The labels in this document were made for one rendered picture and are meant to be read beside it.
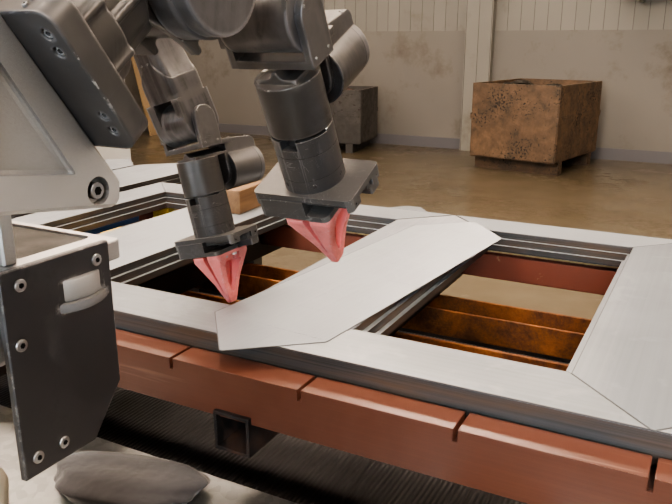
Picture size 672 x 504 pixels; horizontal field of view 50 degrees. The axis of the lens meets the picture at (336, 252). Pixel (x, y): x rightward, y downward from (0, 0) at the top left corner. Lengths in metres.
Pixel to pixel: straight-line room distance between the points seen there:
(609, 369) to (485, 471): 0.19
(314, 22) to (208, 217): 0.46
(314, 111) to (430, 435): 0.35
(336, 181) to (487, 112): 6.48
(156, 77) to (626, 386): 0.67
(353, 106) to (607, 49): 2.65
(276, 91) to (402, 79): 8.13
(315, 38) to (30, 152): 0.27
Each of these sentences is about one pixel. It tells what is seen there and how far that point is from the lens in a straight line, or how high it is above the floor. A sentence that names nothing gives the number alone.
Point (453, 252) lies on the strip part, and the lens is 1.25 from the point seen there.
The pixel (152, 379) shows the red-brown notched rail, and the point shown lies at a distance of 0.95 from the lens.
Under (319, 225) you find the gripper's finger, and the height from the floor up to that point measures 1.03.
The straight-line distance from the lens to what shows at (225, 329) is 0.92.
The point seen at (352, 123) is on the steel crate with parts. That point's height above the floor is 0.33.
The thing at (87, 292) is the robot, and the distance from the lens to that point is 0.58.
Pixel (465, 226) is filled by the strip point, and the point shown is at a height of 0.85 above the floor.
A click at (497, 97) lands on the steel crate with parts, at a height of 0.69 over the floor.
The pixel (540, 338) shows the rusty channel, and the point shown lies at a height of 0.70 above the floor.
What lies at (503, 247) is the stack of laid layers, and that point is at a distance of 1.39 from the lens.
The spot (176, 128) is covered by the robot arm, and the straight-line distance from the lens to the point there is 0.99.
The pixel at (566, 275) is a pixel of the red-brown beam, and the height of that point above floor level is 0.78.
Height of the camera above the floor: 1.20
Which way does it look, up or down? 16 degrees down
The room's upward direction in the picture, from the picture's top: straight up
